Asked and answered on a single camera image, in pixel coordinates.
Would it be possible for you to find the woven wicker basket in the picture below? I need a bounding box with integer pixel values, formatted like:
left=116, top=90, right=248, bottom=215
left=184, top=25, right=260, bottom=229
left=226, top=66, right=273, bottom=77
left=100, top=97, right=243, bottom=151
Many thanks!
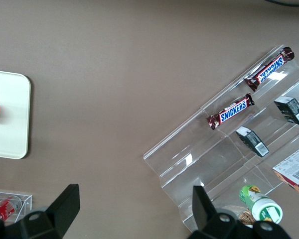
left=237, top=209, right=257, bottom=228

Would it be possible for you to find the clear acrylic can dispenser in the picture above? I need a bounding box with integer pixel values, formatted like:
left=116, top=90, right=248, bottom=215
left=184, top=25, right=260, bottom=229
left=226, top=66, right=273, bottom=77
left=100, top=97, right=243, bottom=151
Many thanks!
left=0, top=190, right=33, bottom=224

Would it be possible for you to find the small black carton box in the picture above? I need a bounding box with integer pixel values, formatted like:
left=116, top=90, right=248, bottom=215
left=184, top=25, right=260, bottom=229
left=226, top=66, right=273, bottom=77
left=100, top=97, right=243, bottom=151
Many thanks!
left=274, top=96, right=299, bottom=127
left=235, top=125, right=270, bottom=157

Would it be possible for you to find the black cable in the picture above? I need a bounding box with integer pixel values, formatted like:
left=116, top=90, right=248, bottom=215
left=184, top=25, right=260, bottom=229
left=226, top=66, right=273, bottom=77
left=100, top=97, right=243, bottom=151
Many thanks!
left=264, top=0, right=299, bottom=7

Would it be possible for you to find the red coca-cola can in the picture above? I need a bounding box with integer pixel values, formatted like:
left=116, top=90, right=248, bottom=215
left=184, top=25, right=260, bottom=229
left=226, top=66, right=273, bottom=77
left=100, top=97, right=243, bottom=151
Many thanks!
left=0, top=196, right=21, bottom=222

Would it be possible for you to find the white red cookie box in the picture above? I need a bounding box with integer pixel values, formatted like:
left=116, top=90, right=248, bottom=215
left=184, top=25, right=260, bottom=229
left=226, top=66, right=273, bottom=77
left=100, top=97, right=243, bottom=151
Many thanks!
left=272, top=143, right=299, bottom=198

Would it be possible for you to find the clear acrylic tiered display stand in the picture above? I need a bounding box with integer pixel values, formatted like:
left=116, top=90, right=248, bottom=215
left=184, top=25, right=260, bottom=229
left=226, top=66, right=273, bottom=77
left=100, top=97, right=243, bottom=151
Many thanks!
left=143, top=44, right=299, bottom=231

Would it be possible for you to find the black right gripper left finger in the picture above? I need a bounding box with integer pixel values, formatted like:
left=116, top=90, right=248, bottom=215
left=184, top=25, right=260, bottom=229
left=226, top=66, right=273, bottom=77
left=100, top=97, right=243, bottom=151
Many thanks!
left=4, top=184, right=81, bottom=239

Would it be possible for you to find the snickers chocolate bar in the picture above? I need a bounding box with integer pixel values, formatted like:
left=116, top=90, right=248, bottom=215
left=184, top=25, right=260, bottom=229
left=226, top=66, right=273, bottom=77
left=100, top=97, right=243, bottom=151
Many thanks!
left=243, top=46, right=296, bottom=93
left=205, top=93, right=255, bottom=131

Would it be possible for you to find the green white plastic bottle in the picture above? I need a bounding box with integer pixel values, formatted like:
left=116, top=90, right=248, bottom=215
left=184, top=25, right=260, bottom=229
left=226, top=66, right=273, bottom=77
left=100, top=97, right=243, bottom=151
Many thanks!
left=239, top=184, right=284, bottom=225

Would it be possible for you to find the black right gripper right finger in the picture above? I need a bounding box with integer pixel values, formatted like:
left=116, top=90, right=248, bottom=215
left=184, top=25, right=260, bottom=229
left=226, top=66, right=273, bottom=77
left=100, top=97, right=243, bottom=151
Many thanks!
left=186, top=185, right=254, bottom=239

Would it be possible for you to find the cream plastic tray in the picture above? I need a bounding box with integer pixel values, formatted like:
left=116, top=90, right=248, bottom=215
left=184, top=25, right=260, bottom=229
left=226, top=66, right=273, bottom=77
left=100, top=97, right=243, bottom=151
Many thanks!
left=0, top=69, right=32, bottom=160

